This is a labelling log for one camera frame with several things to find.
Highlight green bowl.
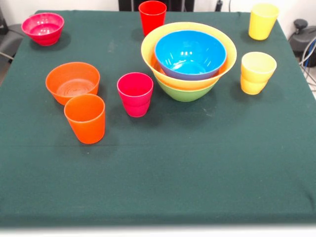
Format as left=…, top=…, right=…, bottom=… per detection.
left=156, top=78, right=218, bottom=103

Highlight red cup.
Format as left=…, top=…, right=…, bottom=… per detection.
left=138, top=0, right=167, bottom=37

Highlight small orange bowl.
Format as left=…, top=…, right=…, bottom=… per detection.
left=45, top=62, right=101, bottom=106

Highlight dark green table cloth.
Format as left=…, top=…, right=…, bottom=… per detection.
left=0, top=9, right=316, bottom=228

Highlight pink cup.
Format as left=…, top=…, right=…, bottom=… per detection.
left=117, top=72, right=154, bottom=118

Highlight large yellow-orange bowl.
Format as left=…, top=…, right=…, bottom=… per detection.
left=141, top=21, right=237, bottom=91

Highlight tangle of cables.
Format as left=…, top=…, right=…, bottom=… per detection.
left=298, top=37, right=316, bottom=92

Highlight blue bowl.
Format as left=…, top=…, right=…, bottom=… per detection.
left=154, top=30, right=227, bottom=81

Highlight bright yellow cup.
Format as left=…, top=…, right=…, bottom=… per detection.
left=248, top=3, right=280, bottom=41

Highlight amber yellow cup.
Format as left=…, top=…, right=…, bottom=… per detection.
left=240, top=51, right=277, bottom=95

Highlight orange cup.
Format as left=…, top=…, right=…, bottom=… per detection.
left=64, top=93, right=106, bottom=145

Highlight pink bowl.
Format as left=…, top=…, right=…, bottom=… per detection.
left=21, top=12, right=65, bottom=46

